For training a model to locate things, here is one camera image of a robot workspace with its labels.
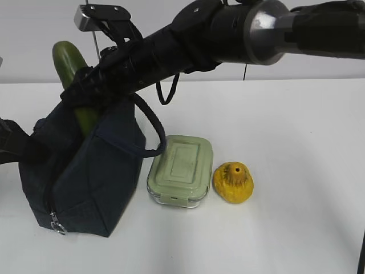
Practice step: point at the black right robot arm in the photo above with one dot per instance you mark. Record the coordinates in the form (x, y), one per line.
(206, 34)

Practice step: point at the green cucumber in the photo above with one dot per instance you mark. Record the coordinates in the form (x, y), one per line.
(67, 61)

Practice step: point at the yellow pear shaped toy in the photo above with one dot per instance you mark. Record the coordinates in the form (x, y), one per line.
(233, 182)

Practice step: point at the dark blue fabric lunch bag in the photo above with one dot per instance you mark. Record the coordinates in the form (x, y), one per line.
(87, 182)

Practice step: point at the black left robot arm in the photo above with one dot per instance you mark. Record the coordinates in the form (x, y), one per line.
(17, 146)

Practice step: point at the green lidded glass food container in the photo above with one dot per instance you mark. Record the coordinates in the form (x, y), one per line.
(181, 175)

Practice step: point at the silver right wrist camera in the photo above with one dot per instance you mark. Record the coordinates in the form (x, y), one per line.
(88, 17)

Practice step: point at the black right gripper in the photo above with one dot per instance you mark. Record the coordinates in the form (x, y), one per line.
(96, 86)

